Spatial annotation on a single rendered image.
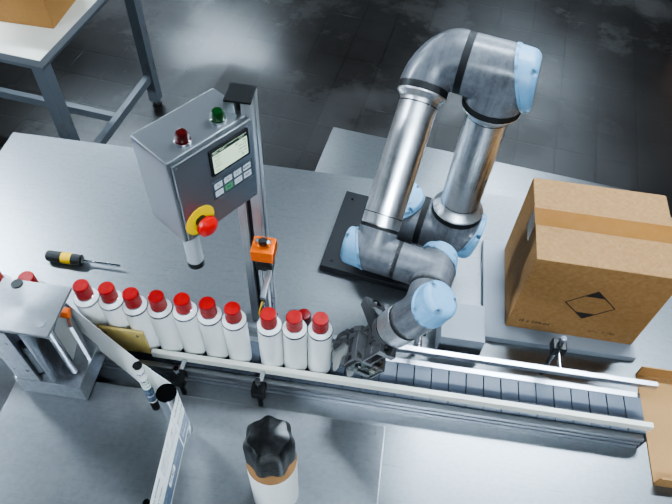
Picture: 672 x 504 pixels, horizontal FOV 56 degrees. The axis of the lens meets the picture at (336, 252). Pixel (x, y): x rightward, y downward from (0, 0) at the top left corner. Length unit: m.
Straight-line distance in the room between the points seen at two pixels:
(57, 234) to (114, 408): 0.57
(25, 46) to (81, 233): 0.98
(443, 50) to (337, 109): 2.19
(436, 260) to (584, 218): 0.42
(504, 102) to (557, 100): 2.47
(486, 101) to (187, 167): 0.56
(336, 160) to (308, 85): 1.65
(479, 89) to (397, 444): 0.75
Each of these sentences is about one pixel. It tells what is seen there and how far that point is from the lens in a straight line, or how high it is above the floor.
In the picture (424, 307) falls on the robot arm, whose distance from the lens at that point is 1.09.
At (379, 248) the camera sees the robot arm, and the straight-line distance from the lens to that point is 1.18.
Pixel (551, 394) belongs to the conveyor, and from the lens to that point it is 1.49.
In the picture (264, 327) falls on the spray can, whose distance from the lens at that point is 1.27.
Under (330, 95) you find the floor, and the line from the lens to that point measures 3.44.
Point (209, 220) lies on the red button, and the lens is 1.07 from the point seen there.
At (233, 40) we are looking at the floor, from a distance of 3.86.
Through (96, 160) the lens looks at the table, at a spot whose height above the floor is 0.83.
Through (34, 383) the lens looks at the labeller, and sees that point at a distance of 1.46.
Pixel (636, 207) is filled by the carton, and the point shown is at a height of 1.12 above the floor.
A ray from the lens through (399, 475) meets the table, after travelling 1.39.
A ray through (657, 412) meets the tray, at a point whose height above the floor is 0.83.
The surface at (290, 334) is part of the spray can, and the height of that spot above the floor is 1.05.
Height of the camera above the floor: 2.15
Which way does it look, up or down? 52 degrees down
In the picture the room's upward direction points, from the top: 3 degrees clockwise
